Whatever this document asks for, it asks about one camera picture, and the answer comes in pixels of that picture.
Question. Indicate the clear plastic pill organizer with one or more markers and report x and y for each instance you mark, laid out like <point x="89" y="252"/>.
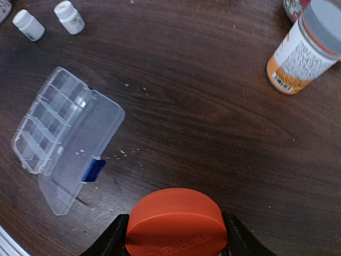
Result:
<point x="62" y="136"/>

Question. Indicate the small white pill bottle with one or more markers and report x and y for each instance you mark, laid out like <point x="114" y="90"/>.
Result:
<point x="69" y="17"/>

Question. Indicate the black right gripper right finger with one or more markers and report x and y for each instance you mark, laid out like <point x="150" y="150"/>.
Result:
<point x="240" y="240"/>

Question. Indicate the floral mug yellow inside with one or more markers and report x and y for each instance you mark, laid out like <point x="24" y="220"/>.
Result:
<point x="5" y="9"/>

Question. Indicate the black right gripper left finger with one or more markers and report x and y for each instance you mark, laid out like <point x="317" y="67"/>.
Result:
<point x="112" y="240"/>

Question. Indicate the grey capped vitamin bottle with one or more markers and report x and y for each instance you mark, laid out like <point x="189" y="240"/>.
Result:
<point x="309" y="49"/>

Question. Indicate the red floral saucer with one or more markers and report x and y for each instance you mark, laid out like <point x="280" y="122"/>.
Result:
<point x="294" y="8"/>

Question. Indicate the orange bottle cap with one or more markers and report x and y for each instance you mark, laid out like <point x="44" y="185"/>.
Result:
<point x="176" y="221"/>

